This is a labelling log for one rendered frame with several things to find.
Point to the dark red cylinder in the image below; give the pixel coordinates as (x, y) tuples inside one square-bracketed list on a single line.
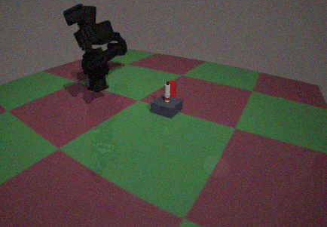
[(172, 88)]

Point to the white marker with red band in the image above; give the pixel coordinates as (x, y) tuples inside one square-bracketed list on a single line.
[(167, 92)]

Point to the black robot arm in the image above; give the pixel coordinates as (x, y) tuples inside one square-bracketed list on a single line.
[(104, 34)]

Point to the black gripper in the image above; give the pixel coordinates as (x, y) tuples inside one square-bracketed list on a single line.
[(85, 36)]

